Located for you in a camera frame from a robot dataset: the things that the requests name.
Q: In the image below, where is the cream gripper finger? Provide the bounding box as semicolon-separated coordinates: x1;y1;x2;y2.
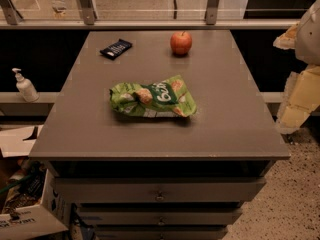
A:
273;23;299;50
276;65;320;134

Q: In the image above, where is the green chip bag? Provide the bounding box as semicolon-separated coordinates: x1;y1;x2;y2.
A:
110;75;197;118

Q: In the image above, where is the dark blue rxbar wrapper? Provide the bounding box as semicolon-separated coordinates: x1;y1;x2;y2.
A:
100;39;132;60

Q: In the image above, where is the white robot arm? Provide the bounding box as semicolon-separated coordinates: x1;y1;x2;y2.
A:
273;0;320;134

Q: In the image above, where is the red apple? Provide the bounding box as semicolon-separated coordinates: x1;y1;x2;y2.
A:
170;31;192;55

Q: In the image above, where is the top drawer knob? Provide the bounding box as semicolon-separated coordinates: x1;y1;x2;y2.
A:
155;191;165;202

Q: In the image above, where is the drawer knob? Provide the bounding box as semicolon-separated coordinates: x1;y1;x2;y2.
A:
157;218;166;226
155;191;165;202

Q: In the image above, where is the grey drawer cabinet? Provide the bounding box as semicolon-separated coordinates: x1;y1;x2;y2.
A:
31;30;289;240

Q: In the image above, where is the middle drawer knob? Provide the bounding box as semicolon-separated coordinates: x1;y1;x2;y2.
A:
157;218;166;226

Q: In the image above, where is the white pump bottle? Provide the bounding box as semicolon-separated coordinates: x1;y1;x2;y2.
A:
12;68;39;102

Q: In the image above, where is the white cardboard box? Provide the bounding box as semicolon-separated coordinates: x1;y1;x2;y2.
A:
0;159;70;240

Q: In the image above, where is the flat white cardboard sheet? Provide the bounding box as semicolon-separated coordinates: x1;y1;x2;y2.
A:
0;125;42;158

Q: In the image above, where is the metal railing post right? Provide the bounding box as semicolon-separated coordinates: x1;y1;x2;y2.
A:
205;0;219;25

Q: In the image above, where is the metal railing post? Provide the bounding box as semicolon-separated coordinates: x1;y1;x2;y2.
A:
0;0;23;25
205;0;219;25
77;0;97;25

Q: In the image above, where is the metal railing post far left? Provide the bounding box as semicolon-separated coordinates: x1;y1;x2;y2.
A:
0;0;23;25

